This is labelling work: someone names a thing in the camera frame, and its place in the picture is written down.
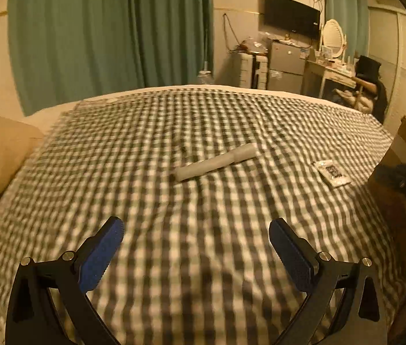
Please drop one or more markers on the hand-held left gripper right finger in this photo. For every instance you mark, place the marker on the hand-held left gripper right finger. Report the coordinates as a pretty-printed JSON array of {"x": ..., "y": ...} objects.
[{"x": 292, "y": 255}]

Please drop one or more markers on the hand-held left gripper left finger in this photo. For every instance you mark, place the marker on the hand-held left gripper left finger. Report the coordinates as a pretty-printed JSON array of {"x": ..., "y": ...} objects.
[{"x": 102, "y": 255}]

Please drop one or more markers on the white cylindrical roller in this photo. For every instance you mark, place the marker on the white cylindrical roller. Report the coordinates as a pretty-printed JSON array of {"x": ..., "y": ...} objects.
[{"x": 203, "y": 168}]

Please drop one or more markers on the white printed sachet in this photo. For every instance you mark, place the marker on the white printed sachet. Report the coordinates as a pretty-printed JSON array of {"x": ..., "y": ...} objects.
[{"x": 332, "y": 173}]

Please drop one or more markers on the grey checked blanket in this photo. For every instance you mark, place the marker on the grey checked blanket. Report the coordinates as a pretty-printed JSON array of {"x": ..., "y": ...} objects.
[{"x": 188, "y": 222}]

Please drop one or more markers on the black chair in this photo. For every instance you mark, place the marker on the black chair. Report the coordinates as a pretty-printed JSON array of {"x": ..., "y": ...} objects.
[{"x": 368, "y": 68}]

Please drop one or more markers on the white dressing table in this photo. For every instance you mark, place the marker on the white dressing table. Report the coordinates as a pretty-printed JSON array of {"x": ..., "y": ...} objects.
[{"x": 332, "y": 73}]

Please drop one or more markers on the oval vanity mirror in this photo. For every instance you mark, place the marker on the oval vanity mirror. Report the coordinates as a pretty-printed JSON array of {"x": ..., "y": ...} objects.
[{"x": 332, "y": 37}]

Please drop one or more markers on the grey fridge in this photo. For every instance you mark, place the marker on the grey fridge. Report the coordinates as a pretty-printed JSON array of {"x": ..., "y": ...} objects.
[{"x": 285, "y": 66}]

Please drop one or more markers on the white bed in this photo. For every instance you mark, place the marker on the white bed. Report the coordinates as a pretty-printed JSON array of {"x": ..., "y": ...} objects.
[{"x": 224, "y": 88}]

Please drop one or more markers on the narrow green curtain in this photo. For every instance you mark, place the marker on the narrow green curtain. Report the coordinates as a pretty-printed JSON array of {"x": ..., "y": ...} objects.
[{"x": 346, "y": 10}]

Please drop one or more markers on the white drawer cabinet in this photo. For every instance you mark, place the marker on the white drawer cabinet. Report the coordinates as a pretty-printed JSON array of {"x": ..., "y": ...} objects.
[{"x": 245, "y": 70}]

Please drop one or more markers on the clear water bottle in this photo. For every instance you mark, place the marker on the clear water bottle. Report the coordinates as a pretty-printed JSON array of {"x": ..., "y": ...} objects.
[{"x": 204, "y": 77}]

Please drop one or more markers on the black television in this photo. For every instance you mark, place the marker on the black television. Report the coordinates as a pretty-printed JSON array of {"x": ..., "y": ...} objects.
[{"x": 291, "y": 14}]

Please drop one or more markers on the wide green curtain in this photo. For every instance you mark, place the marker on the wide green curtain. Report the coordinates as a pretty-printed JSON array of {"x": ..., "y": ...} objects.
[{"x": 98, "y": 36}]

